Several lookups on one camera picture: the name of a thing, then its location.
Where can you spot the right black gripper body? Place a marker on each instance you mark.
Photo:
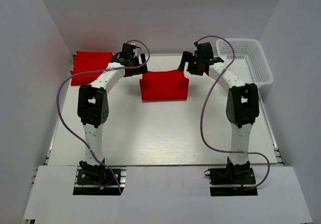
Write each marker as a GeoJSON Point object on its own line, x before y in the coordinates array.
{"type": "Point", "coordinates": [196, 59]}

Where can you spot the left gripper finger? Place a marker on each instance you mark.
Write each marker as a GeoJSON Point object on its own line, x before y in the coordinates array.
{"type": "Point", "coordinates": [132, 72]}
{"type": "Point", "coordinates": [143, 66]}

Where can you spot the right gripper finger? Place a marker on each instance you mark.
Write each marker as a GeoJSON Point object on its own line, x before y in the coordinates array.
{"type": "Point", "coordinates": [186, 58]}
{"type": "Point", "coordinates": [195, 69]}

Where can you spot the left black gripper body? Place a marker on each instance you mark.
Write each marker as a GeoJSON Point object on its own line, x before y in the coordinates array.
{"type": "Point", "coordinates": [136, 62]}

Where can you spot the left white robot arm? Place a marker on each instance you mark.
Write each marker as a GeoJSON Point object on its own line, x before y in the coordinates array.
{"type": "Point", "coordinates": [93, 109]}

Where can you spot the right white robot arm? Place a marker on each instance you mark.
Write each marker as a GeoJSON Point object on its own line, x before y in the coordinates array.
{"type": "Point", "coordinates": [242, 107]}

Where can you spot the folded red t-shirt stack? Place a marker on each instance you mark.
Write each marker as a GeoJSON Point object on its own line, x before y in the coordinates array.
{"type": "Point", "coordinates": [88, 61]}

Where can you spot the white plastic basket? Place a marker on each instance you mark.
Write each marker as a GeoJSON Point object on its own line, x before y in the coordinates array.
{"type": "Point", "coordinates": [249, 62]}

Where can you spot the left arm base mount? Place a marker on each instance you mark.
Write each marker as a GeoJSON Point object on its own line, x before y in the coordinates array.
{"type": "Point", "coordinates": [97, 180]}

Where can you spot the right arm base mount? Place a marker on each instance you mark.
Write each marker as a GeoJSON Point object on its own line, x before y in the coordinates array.
{"type": "Point", "coordinates": [232, 180]}

